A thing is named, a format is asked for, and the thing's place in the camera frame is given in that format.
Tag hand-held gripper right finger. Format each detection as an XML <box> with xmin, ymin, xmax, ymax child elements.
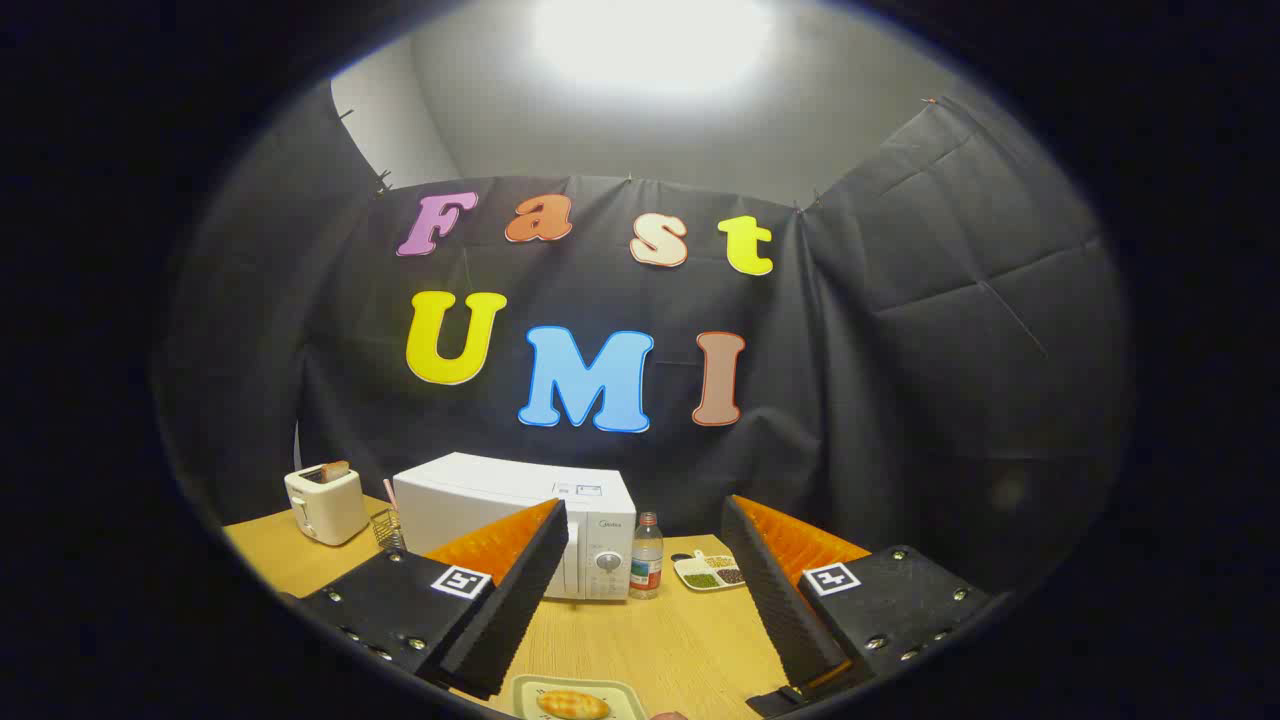
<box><xmin>720</xmin><ymin>494</ymin><xmax>991</xmax><ymax>719</ymax></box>

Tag white microwave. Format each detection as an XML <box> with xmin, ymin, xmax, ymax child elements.
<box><xmin>392</xmin><ymin>452</ymin><xmax>638</xmax><ymax>601</ymax></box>

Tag golden bread bun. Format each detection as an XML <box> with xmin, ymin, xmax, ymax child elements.
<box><xmin>537</xmin><ymin>689</ymin><xmax>611</xmax><ymax>720</ymax></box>

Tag clear plastic water bottle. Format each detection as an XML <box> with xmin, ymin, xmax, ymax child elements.
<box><xmin>630</xmin><ymin>512</ymin><xmax>665</xmax><ymax>601</ymax></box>

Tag black backdrop cloth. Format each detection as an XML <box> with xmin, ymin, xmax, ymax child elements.
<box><xmin>155</xmin><ymin>80</ymin><xmax>1131</xmax><ymax>601</ymax></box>

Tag divided dish with beans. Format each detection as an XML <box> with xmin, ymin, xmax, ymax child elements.
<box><xmin>671</xmin><ymin>550</ymin><xmax>746</xmax><ymax>593</ymax></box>

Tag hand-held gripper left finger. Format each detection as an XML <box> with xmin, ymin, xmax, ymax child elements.
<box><xmin>297</xmin><ymin>498</ymin><xmax>571</xmax><ymax>701</ymax></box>

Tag white toaster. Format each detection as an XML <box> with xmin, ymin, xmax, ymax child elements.
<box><xmin>284</xmin><ymin>463</ymin><xmax>371</xmax><ymax>547</ymax></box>

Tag cream rectangular plate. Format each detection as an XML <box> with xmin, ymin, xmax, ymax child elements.
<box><xmin>512</xmin><ymin>675</ymin><xmax>649</xmax><ymax>720</ymax></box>

